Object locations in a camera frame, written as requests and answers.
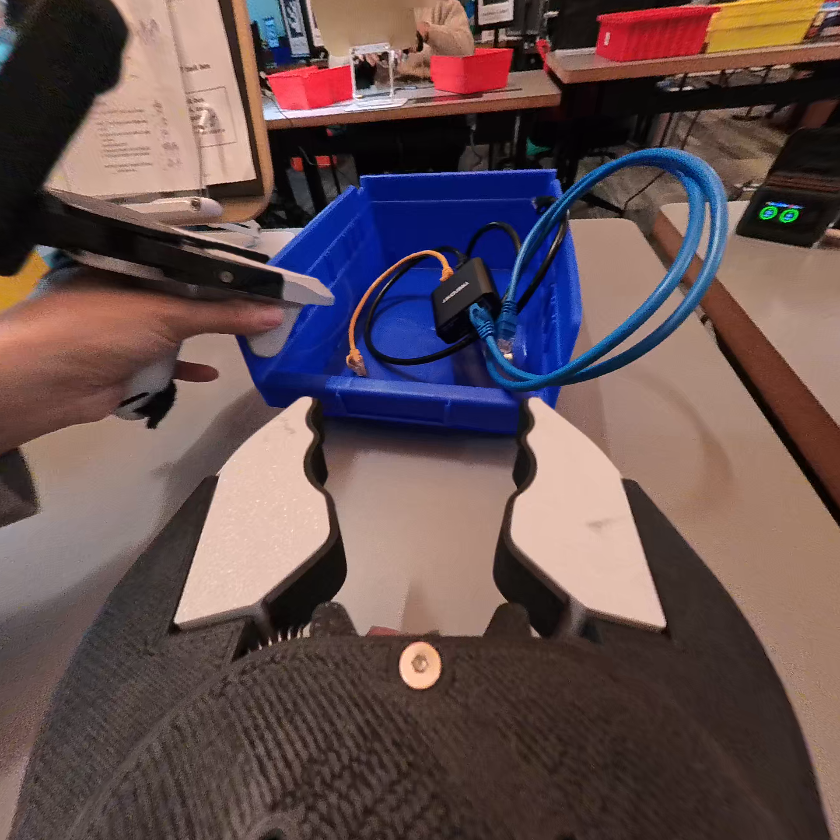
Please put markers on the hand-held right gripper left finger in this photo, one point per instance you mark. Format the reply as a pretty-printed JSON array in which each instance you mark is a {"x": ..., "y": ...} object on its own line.
[{"x": 262, "y": 518}]

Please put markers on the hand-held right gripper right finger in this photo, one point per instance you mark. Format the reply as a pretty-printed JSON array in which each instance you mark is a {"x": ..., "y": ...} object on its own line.
[{"x": 577, "y": 525}]

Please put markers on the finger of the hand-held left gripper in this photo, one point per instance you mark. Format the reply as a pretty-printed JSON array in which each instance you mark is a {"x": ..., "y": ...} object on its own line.
[
  {"x": 308, "y": 292},
  {"x": 131, "y": 226}
]

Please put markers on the blue plastic bin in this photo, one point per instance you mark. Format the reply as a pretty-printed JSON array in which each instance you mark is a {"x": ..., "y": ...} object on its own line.
[{"x": 407, "y": 197}]

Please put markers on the black adapter box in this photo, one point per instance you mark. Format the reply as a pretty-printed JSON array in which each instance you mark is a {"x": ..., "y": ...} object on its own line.
[{"x": 459, "y": 295}]

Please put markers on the background office desk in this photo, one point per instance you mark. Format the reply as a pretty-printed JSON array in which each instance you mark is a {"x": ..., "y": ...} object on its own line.
[
  {"x": 459, "y": 100},
  {"x": 656, "y": 67}
]

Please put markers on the grey desk with brown edge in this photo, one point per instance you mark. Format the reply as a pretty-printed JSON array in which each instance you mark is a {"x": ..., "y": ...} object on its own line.
[{"x": 787, "y": 315}]

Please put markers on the person's left hand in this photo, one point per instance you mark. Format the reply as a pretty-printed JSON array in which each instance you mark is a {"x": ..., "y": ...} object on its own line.
[{"x": 79, "y": 348}]

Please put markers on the printed paper sheets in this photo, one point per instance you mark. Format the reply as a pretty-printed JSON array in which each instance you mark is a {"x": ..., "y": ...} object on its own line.
[{"x": 151, "y": 98}]

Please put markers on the white document stand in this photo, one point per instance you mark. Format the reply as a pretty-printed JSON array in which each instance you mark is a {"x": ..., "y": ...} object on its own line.
[{"x": 253, "y": 98}]

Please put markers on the clear acrylic sign holder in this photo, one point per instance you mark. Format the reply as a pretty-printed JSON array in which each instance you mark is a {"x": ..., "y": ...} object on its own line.
[{"x": 377, "y": 100}]

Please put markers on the red plastic bin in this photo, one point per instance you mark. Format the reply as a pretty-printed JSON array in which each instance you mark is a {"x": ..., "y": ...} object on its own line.
[
  {"x": 469, "y": 71},
  {"x": 308, "y": 86},
  {"x": 653, "y": 33}
]

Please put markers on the black device with green display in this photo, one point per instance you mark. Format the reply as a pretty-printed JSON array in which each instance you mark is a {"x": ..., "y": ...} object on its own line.
[{"x": 807, "y": 170}]

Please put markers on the yellow plastic bin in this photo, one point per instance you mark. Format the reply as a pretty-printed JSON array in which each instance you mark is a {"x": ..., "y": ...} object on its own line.
[{"x": 761, "y": 26}]

